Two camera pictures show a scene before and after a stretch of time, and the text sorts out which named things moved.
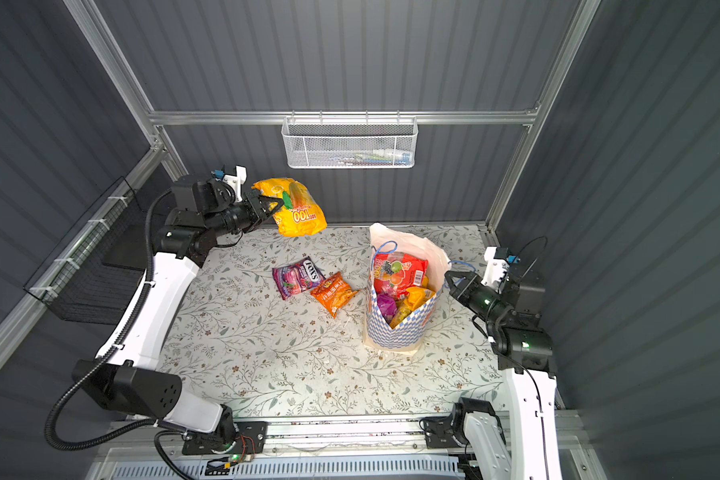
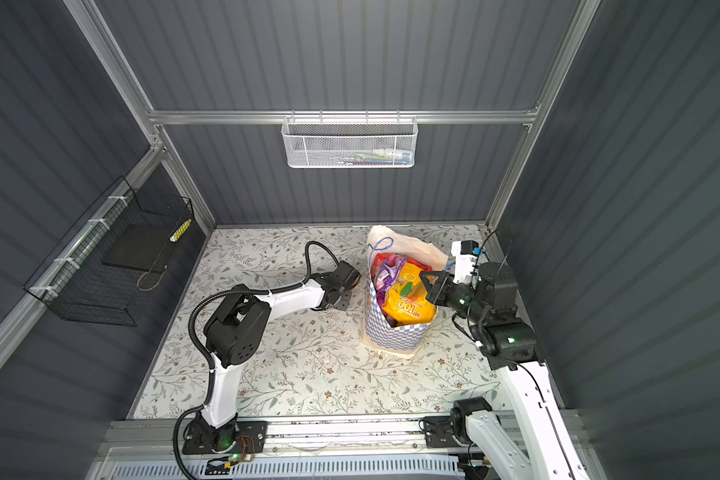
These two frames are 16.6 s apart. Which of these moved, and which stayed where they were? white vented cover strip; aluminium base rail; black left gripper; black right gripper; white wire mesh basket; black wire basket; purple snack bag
Moved: purple snack bag; black left gripper; black right gripper
Stayed: aluminium base rail; white wire mesh basket; white vented cover strip; black wire basket
